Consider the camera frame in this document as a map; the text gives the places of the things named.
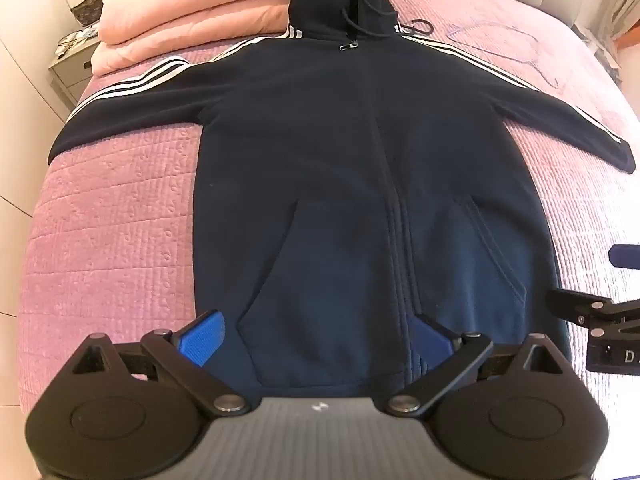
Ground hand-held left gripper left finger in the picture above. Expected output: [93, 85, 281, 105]
[72, 309, 252, 415]

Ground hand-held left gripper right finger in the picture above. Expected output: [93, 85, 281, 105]
[384, 312, 569, 416]

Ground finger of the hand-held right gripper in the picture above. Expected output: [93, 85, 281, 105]
[546, 287, 640, 328]
[609, 243, 640, 267]

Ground navy striped zip hoodie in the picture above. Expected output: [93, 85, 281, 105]
[47, 0, 637, 401]

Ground white nightstand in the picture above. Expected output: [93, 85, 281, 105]
[47, 35, 103, 117]

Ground black plastic hanger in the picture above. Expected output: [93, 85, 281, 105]
[395, 19, 435, 37]

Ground folded pink quilt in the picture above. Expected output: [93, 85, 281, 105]
[90, 0, 301, 77]

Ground eyeglasses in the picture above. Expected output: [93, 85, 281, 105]
[55, 30, 93, 58]

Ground brown patterned handbag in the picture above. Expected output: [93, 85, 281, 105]
[70, 0, 108, 26]

